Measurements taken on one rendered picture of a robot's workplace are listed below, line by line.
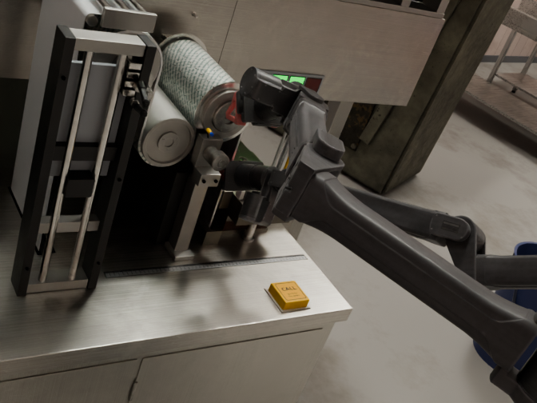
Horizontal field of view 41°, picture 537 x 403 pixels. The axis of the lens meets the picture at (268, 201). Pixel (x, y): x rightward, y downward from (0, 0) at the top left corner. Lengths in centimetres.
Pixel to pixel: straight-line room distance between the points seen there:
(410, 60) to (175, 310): 117
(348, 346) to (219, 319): 164
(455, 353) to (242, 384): 181
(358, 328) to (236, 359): 163
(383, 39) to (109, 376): 125
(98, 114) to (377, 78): 114
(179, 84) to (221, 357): 62
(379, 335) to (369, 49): 152
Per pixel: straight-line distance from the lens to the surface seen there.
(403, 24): 222
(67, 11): 143
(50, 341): 140
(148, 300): 154
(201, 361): 163
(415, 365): 324
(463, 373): 336
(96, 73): 128
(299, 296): 166
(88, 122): 133
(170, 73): 167
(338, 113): 247
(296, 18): 198
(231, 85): 154
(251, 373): 176
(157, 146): 154
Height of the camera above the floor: 187
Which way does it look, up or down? 29 degrees down
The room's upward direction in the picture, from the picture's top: 21 degrees clockwise
